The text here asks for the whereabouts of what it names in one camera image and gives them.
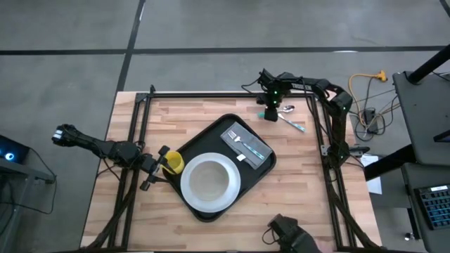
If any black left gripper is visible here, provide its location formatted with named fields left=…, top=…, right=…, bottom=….
left=139, top=145, right=172, bottom=192

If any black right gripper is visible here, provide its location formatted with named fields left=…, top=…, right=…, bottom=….
left=256, top=89, right=284, bottom=122

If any teal-handled spoon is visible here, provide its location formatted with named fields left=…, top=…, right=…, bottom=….
left=257, top=104, right=296, bottom=119

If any yellow plastic cup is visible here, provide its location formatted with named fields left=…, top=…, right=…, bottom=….
left=162, top=150, right=186, bottom=176

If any teal-handled fork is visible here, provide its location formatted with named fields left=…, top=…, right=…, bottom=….
left=227, top=130, right=266, bottom=160

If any grey-blue cloth napkin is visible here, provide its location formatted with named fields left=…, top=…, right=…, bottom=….
left=219, top=121, right=274, bottom=171

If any black serving tray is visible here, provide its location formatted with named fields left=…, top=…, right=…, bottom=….
left=165, top=112, right=278, bottom=223

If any white plate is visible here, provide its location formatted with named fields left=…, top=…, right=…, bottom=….
left=179, top=152, right=242, bottom=214

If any off-white bowl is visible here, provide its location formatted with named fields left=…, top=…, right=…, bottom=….
left=189, top=160, right=233, bottom=205

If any black power adapter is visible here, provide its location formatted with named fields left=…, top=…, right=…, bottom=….
left=363, top=108, right=380, bottom=124

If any white paper sheet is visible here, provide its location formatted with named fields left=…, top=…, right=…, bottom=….
left=359, top=153, right=383, bottom=196

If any grey equipment stand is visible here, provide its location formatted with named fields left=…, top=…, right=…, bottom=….
left=0, top=161, right=57, bottom=253

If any black computer with blue light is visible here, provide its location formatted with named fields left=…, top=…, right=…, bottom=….
left=0, top=134, right=31, bottom=165

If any dark desk with keyboard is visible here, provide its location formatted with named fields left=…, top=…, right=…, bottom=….
left=400, top=162, right=450, bottom=253

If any black backlit keyboard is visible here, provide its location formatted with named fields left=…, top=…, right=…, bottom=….
left=413, top=184, right=450, bottom=231

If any black aluminium table frame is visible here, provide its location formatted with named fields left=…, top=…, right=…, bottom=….
left=80, top=84, right=384, bottom=253

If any yellow extension cord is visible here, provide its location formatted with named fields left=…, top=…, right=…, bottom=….
left=347, top=70, right=388, bottom=122

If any dark desk with post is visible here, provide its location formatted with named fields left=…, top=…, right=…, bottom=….
left=392, top=70, right=450, bottom=166

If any black vertical post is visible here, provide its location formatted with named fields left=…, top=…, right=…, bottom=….
left=407, top=44, right=450, bottom=85

